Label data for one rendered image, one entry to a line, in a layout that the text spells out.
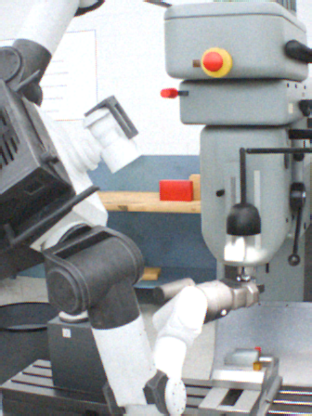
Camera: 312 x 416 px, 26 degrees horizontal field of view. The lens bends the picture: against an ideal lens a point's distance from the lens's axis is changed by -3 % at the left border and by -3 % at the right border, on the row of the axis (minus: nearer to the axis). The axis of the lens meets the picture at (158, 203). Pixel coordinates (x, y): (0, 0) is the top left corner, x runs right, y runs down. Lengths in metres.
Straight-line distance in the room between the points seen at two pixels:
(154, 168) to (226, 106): 4.69
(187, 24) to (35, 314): 2.64
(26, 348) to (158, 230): 3.06
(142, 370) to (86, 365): 0.61
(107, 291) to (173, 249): 5.08
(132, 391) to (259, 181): 0.56
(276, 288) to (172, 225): 4.19
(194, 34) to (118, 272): 0.52
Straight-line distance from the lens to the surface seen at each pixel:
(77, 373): 1.83
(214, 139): 1.52
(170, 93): 1.37
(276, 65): 1.37
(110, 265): 1.14
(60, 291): 1.13
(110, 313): 1.16
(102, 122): 1.25
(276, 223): 1.53
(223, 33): 1.38
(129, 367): 1.20
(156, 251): 6.27
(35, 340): 3.38
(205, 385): 1.85
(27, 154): 1.08
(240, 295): 1.56
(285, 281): 2.02
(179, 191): 5.49
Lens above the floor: 1.69
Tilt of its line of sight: 9 degrees down
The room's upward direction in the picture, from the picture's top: 2 degrees counter-clockwise
